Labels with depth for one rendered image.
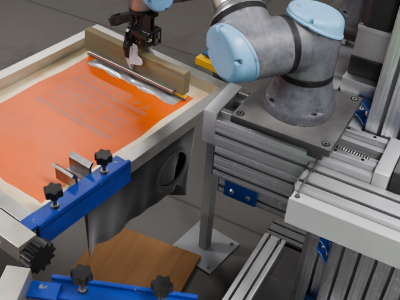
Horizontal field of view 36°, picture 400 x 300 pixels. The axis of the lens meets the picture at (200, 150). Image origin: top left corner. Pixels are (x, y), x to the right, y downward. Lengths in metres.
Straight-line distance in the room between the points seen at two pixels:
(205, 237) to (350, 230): 1.44
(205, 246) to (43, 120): 1.12
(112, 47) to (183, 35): 2.26
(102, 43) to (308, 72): 0.92
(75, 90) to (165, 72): 0.28
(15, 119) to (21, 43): 2.35
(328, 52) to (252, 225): 1.69
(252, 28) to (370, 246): 0.48
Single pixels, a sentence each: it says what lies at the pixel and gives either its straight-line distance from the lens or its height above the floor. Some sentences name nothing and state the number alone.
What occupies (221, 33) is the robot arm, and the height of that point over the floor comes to 1.47.
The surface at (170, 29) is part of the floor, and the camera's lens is 4.28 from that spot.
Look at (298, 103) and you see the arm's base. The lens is 1.28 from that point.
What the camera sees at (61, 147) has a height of 0.95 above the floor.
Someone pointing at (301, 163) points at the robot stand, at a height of 1.15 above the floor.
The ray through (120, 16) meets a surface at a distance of 1.89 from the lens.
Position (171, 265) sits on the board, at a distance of 2.62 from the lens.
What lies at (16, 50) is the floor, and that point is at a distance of 4.08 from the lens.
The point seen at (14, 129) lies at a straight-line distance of 1.79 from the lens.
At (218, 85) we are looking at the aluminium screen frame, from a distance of 1.89.
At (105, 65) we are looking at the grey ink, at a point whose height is 0.96.
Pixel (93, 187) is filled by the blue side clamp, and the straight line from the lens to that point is 1.49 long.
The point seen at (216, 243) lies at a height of 0.01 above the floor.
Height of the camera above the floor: 2.01
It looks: 39 degrees down
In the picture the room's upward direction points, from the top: 4 degrees clockwise
